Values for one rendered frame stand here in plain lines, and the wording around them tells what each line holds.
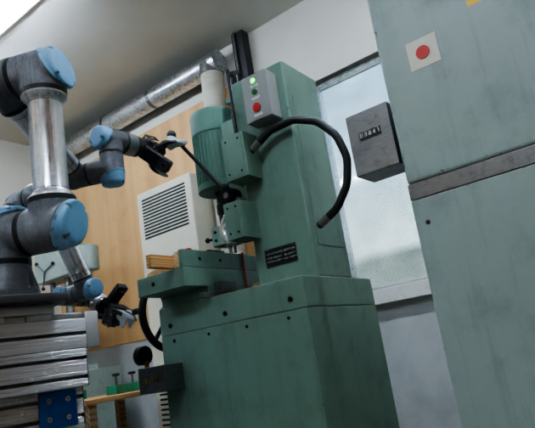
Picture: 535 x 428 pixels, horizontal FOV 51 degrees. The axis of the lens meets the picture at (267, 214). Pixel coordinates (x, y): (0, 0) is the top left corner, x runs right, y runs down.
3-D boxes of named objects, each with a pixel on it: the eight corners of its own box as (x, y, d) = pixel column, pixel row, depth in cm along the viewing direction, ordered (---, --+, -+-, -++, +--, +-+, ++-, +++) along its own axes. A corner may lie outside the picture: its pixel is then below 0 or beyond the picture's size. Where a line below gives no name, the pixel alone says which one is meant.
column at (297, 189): (297, 290, 196) (267, 103, 214) (354, 278, 184) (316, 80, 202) (259, 290, 178) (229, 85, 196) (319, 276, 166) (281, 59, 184)
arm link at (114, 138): (88, 153, 178) (87, 128, 180) (116, 160, 187) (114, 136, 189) (104, 144, 174) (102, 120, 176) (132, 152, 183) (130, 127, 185)
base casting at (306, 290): (244, 330, 222) (240, 307, 224) (376, 304, 191) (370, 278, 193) (160, 337, 186) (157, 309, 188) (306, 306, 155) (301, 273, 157)
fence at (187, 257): (287, 273, 222) (284, 259, 223) (290, 272, 221) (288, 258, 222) (179, 267, 174) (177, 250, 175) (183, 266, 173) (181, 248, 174)
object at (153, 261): (262, 274, 215) (261, 264, 216) (267, 273, 214) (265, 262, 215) (146, 268, 168) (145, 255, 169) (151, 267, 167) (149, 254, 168)
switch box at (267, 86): (258, 129, 186) (251, 85, 190) (283, 118, 181) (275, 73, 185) (246, 124, 181) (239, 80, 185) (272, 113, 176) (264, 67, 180)
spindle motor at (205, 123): (220, 203, 219) (210, 128, 226) (256, 189, 209) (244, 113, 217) (188, 196, 204) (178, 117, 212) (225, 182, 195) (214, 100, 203)
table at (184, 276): (233, 301, 236) (231, 287, 238) (293, 287, 220) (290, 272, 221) (118, 303, 187) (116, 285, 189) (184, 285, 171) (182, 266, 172)
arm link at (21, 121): (-41, 86, 145) (64, 201, 182) (-3, 76, 143) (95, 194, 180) (-27, 59, 152) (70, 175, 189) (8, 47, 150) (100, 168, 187)
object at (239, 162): (241, 186, 188) (235, 144, 191) (263, 178, 183) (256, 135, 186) (225, 183, 181) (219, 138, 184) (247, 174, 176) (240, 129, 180)
